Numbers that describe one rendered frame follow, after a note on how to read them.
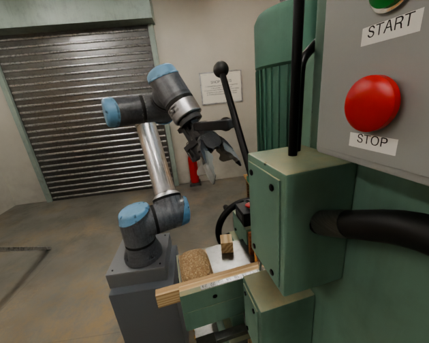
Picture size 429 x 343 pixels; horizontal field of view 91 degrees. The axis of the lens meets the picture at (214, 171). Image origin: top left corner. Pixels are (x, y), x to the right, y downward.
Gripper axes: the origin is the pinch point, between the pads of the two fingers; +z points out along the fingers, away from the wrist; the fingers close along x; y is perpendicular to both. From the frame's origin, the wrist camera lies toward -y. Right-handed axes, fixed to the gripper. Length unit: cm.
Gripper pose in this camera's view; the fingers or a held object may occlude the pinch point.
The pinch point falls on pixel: (230, 173)
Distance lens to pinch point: 60.8
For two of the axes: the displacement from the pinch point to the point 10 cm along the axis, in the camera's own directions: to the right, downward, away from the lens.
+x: -5.7, 3.4, -7.4
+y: -6.2, 4.1, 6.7
